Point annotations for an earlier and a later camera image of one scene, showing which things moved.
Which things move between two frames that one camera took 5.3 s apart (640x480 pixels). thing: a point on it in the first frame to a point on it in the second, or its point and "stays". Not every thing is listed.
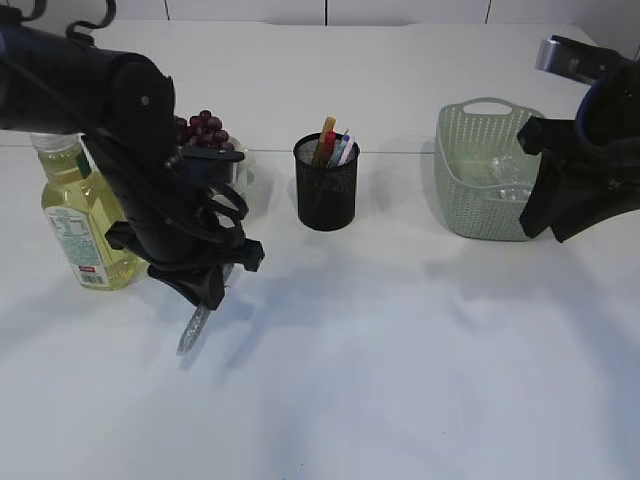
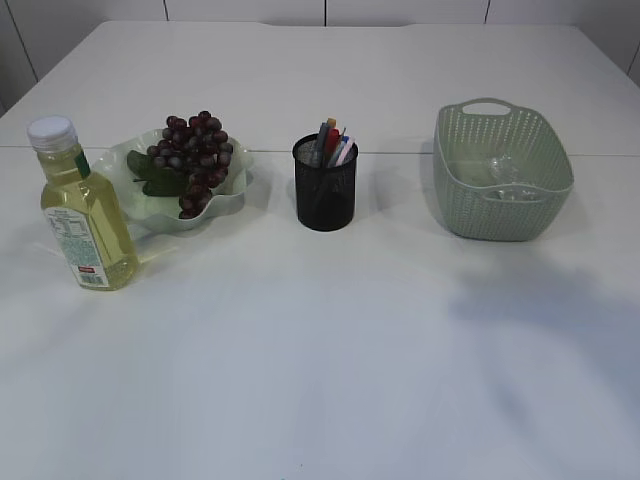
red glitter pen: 330,143 stays
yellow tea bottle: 82,208 stays
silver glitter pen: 199,317 to 322,144
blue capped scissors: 342,148 stays
